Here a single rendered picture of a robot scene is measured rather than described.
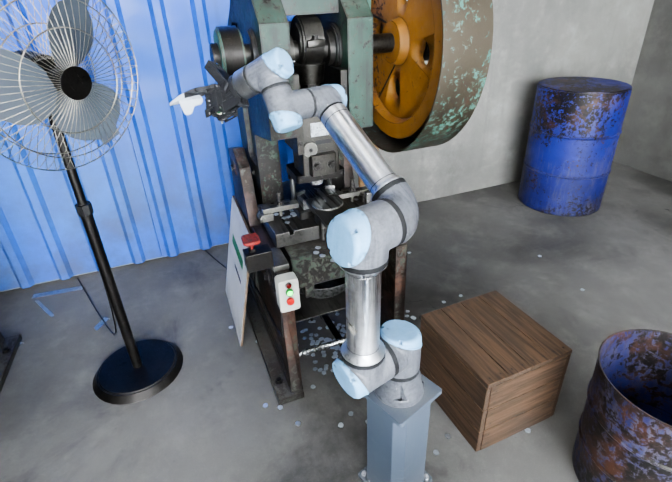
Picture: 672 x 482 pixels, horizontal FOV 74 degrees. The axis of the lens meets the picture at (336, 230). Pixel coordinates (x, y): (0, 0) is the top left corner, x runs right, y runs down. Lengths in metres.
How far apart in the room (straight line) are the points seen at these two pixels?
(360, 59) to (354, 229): 0.85
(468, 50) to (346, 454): 1.46
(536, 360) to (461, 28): 1.13
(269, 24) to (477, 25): 0.63
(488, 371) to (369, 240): 0.87
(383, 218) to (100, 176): 2.18
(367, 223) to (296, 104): 0.38
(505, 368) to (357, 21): 1.27
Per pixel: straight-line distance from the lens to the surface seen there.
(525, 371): 1.72
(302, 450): 1.86
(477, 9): 1.54
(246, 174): 2.01
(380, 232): 0.95
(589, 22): 4.22
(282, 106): 1.13
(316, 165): 1.67
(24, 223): 3.06
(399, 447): 1.49
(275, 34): 1.54
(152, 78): 2.76
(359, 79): 1.65
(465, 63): 1.52
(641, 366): 1.93
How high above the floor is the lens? 1.52
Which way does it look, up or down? 28 degrees down
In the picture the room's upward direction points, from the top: 2 degrees counter-clockwise
